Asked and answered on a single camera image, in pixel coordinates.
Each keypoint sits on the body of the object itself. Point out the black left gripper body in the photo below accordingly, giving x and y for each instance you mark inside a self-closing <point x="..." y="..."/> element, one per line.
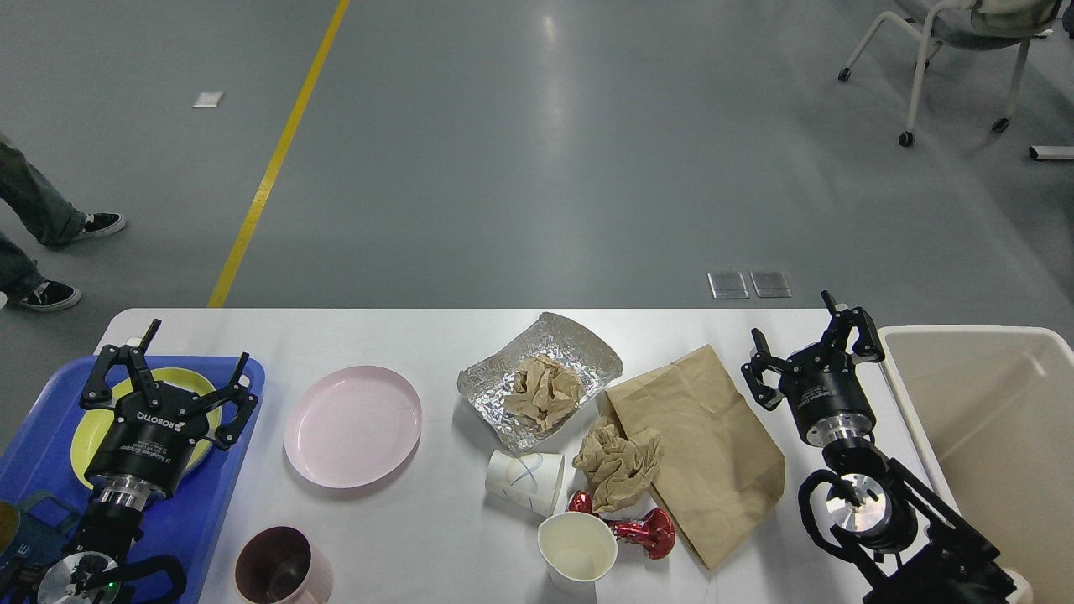
<point x="152" y="443"/>

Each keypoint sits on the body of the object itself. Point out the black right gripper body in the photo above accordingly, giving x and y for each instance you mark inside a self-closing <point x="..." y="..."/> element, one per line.
<point x="828" y="405"/>

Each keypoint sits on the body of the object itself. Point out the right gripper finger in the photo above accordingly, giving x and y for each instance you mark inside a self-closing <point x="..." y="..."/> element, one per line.
<point x="851" y="338"/>
<point x="762" y="361"/>

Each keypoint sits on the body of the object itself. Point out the pink plate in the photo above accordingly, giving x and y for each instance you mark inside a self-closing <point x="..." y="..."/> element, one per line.
<point x="353" y="427"/>

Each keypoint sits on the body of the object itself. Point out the pink mug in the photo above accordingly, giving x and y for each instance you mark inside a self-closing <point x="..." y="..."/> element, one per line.
<point x="280" y="565"/>

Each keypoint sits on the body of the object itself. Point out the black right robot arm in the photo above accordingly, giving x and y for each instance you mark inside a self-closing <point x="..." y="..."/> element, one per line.
<point x="866" y="508"/>

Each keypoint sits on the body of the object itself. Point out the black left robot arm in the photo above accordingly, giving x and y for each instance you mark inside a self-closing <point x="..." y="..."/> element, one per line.
<point x="116" y="487"/>

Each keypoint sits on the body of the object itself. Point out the yellow-green plate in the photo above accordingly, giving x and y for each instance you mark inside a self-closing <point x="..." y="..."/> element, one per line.
<point x="93" y="426"/>

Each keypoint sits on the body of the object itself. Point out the blue plastic tray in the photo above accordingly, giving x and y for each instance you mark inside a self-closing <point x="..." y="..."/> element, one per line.
<point x="185" y="526"/>

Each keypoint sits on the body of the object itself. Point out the brown paper bag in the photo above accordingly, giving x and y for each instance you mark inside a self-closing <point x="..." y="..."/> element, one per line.
<point x="721" y="474"/>

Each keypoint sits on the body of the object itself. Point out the right metal floor socket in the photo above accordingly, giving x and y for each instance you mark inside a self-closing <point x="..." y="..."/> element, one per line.
<point x="771" y="284"/>

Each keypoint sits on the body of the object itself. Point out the metal floor socket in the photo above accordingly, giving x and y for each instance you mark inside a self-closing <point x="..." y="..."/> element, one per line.
<point x="771" y="284"/>
<point x="728" y="285"/>

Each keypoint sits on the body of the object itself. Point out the left metal floor socket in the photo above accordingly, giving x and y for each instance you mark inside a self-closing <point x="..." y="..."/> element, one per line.
<point x="728" y="285"/>

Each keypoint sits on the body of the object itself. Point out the person's near leg and shoe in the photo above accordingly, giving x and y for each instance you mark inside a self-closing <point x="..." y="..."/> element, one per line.
<point x="26" y="287"/>

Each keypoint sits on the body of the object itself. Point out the person's leg and shoe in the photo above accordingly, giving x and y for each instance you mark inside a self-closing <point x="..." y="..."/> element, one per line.
<point x="26" y="287"/>
<point x="43" y="211"/>

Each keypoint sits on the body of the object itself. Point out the beige plastic bin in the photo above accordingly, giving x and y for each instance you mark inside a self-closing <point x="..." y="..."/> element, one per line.
<point x="990" y="409"/>

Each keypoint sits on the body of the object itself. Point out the dark blue mug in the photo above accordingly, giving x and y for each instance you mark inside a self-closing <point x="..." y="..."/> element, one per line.
<point x="30" y="539"/>

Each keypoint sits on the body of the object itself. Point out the crumpled brown paper ball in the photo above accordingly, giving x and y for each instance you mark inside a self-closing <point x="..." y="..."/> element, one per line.
<point x="618" y="467"/>

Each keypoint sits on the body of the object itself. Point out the red foil wrapper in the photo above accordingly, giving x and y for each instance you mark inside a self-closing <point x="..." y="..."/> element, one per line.
<point x="654" y="532"/>

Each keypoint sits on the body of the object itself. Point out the person's far leg and shoe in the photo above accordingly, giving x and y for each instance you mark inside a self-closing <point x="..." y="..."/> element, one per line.
<point x="43" y="211"/>

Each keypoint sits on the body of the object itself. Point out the crumpled brown paper in foil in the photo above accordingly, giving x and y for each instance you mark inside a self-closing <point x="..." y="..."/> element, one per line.
<point x="544" y="391"/>

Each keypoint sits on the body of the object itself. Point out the crumpled aluminium foil tray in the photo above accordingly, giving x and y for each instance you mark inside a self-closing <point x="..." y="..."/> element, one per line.
<point x="485" y="385"/>

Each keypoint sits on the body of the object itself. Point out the white paper cup upright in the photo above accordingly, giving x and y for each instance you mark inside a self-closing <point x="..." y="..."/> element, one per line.
<point x="579" y="549"/>

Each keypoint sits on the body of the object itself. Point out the patterned paper cup lying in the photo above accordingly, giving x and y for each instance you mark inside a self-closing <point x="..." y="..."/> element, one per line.
<point x="531" y="481"/>

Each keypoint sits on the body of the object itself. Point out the white bar on floor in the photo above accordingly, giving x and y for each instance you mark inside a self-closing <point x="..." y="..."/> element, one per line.
<point x="1043" y="153"/>

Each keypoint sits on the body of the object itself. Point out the white paper scrap on floor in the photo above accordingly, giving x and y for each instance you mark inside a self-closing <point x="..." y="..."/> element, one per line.
<point x="208" y="99"/>

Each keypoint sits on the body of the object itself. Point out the white office chair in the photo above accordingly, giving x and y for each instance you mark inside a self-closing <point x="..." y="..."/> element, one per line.
<point x="968" y="25"/>

